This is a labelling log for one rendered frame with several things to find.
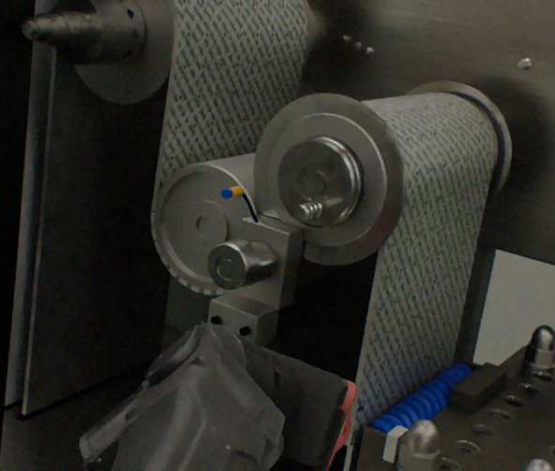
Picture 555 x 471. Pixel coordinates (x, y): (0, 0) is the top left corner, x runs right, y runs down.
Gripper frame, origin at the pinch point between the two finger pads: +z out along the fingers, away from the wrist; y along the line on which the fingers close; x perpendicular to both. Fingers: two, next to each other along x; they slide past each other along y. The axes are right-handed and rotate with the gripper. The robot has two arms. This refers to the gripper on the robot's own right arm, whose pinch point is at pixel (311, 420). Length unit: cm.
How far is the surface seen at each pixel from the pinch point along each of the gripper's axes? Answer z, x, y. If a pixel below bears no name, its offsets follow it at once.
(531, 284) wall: 271, 81, -54
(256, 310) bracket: -1.0, 6.8, -7.8
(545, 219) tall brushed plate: 29.6, 30.4, 4.8
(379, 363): 9.2, 7.2, 0.4
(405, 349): 14.4, 9.8, 0.5
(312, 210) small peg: -4.8, 15.6, -4.5
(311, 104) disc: -5.3, 24.5, -8.1
